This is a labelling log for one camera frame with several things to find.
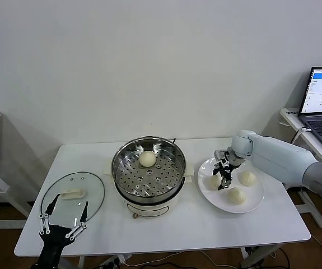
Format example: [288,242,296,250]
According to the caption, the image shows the white laptop side table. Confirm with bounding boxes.
[279,108,322,229]

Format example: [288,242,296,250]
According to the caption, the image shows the glass lid with white handle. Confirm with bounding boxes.
[40,171,106,225]

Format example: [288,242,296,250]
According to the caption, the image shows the white power strip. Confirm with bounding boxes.
[100,254,132,269]

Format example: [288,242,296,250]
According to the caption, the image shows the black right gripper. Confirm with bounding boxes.
[212,160,234,192]

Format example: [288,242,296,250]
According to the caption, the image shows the white steamed baozi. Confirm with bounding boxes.
[204,175,223,192]
[226,187,246,205]
[139,150,157,168]
[238,170,258,187]

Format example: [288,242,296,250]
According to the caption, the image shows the white laptop cable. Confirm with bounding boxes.
[291,127,312,145]

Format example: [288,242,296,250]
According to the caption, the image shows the white electric cooker base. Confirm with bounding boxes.
[104,158,195,221]

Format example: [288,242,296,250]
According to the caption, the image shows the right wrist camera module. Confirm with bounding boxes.
[213,149,230,162]

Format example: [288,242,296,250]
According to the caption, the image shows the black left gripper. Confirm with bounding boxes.
[39,193,89,265]

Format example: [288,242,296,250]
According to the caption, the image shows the white round plate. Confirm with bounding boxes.
[197,156,265,215]

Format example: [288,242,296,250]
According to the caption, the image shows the stainless steel steamer basket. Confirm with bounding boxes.
[111,136,188,204]

